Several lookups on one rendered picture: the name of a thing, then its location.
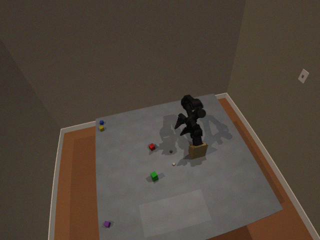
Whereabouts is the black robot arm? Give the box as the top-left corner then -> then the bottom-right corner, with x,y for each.
181,95 -> 206,146

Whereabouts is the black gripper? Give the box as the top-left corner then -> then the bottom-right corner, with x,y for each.
174,113 -> 197,136

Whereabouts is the small purple block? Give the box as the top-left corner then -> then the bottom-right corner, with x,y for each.
104,221 -> 111,227

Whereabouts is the red block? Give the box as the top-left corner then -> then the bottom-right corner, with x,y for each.
149,143 -> 155,150

